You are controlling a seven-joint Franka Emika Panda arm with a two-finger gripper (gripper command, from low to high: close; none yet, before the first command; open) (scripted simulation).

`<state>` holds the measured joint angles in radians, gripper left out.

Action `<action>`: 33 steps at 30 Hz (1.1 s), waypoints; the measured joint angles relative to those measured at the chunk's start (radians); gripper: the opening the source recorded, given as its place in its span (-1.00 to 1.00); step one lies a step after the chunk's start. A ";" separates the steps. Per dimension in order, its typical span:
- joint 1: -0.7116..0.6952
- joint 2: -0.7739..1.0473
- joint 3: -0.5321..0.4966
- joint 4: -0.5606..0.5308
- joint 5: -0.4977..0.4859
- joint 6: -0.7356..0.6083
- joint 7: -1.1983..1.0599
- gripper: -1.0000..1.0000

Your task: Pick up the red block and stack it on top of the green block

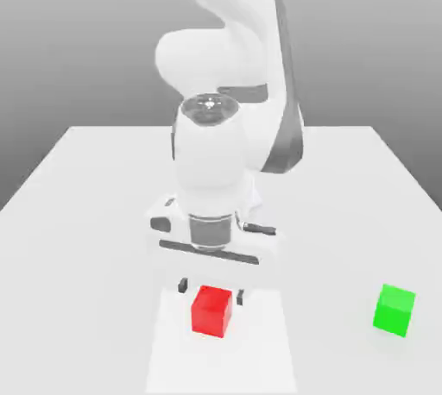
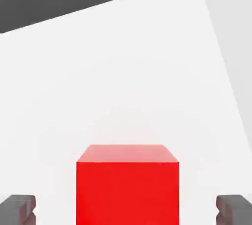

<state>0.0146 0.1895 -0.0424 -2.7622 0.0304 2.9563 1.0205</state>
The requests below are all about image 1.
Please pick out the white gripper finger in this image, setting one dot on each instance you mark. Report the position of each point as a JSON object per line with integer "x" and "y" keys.
{"x": 182, "y": 285}
{"x": 240, "y": 297}

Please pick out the small red cube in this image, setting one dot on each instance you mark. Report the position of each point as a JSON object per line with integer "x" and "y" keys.
{"x": 210, "y": 312}

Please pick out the small green cube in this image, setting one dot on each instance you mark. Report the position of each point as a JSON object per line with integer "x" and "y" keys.
{"x": 393, "y": 310}

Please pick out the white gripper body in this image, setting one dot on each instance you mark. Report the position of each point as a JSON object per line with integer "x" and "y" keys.
{"x": 207, "y": 267}

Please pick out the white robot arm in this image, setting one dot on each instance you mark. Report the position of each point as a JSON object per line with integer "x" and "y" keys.
{"x": 210, "y": 160}

